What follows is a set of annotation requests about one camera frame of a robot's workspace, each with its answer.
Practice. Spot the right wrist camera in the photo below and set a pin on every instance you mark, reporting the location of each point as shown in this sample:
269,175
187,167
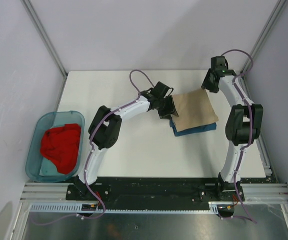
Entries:
219,63

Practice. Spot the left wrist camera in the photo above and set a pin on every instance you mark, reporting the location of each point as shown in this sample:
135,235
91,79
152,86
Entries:
160,90

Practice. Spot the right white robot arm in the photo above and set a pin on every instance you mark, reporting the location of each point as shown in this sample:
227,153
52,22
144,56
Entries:
243,124

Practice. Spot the teal plastic bin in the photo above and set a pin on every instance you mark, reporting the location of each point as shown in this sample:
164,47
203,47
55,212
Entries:
40,169

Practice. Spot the blue t shirt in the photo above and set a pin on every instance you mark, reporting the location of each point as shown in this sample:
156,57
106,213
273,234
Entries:
193,130

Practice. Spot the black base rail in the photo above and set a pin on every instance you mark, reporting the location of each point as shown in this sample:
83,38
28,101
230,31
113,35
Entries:
155,192

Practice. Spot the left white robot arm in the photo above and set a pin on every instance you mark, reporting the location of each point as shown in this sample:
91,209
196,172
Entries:
105,127

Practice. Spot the beige t shirt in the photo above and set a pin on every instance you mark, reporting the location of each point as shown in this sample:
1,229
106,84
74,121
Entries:
194,110

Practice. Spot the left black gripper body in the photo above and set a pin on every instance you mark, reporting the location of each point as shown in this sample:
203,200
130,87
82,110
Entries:
165,107

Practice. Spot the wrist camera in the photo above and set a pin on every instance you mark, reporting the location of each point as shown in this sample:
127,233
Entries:
219,63
160,90

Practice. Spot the white cable duct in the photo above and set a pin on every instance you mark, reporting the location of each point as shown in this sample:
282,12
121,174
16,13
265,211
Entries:
53,207

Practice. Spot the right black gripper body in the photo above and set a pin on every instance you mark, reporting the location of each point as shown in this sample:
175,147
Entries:
208,83

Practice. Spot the red t shirt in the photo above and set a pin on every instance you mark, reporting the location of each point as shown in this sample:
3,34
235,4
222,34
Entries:
60,145

